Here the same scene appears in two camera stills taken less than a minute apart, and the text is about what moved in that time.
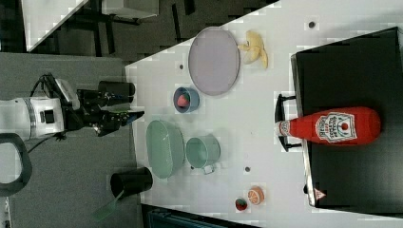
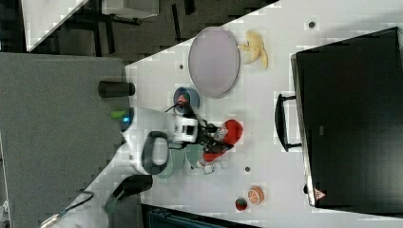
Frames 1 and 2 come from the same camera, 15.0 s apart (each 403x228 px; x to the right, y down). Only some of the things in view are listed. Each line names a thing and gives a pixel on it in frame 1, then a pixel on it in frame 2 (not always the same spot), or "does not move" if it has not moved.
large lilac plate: (214, 61) does not move
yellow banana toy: (255, 49) does not move
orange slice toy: (256, 195) does not move
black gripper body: (87, 111) to (207, 141)
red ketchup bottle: (347, 126) to (229, 132)
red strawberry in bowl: (182, 100) does not move
